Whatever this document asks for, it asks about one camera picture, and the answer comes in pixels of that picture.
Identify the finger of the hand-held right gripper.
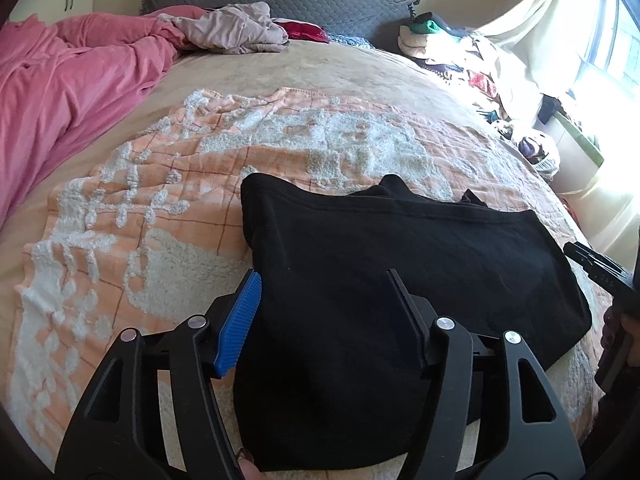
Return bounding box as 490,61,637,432
563,241,637,292

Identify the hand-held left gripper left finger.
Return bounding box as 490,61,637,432
55,269,263,480

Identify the bright window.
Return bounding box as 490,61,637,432
575,0,640,106

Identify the mauve crumpled garment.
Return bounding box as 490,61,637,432
157,2,291,56

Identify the person's left hand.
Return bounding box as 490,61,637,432
235,451,263,480

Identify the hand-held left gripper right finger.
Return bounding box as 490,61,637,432
387,269,587,480

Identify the blue patterned cloth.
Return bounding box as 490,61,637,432
327,34,377,51

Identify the orange and white tufted blanket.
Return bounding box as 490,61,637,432
9,87,617,480

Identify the red cloth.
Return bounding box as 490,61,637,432
272,20,331,44

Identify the cream curtain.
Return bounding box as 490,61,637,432
470,0,623,128

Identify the black printed shirt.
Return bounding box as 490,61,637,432
232,174,594,472

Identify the person's right hand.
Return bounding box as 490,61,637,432
597,304,640,397

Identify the pile of mixed clothes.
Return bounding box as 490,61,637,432
397,10,562,182

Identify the pink duvet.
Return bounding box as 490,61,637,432
0,5,202,227

